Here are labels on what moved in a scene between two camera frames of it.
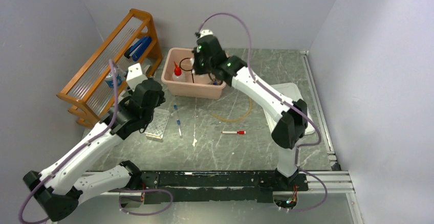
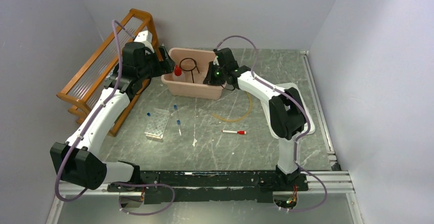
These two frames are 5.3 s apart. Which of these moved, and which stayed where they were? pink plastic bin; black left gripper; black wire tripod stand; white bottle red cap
Moved: black left gripper
Stayed: pink plastic bin; black wire tripod stand; white bottle red cap
